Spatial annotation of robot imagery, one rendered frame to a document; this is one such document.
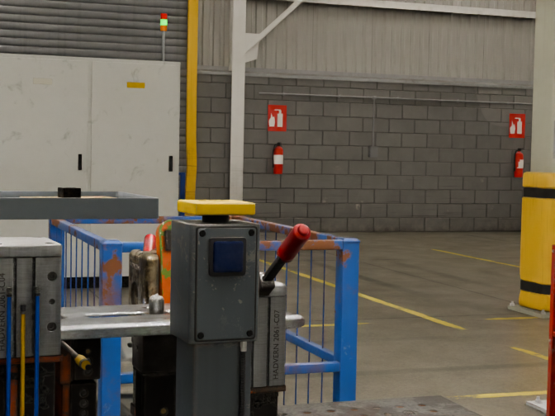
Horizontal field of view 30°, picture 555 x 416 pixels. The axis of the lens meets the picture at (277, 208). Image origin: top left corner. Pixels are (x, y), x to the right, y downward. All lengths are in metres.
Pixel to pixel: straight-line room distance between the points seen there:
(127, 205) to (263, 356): 0.34
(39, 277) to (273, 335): 0.27
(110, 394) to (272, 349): 1.90
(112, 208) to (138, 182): 8.30
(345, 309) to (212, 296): 2.27
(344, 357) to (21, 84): 6.20
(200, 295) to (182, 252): 0.05
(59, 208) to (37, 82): 8.19
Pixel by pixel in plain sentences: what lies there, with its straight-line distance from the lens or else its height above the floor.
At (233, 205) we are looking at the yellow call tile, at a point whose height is 1.16.
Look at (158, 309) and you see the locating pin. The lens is 1.33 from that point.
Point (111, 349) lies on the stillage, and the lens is 3.02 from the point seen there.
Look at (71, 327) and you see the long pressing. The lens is 1.22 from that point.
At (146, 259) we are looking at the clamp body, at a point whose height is 1.05.
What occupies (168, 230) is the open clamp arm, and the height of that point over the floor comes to 1.09.
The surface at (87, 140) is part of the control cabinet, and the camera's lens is 9.12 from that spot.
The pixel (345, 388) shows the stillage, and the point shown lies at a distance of 3.27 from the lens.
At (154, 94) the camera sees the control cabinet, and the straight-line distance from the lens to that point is 9.23.
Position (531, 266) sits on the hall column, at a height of 0.37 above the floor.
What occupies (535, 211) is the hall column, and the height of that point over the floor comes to 0.80.
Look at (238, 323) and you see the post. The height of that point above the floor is 1.05.
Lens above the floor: 1.21
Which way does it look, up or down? 3 degrees down
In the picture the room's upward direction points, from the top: 1 degrees clockwise
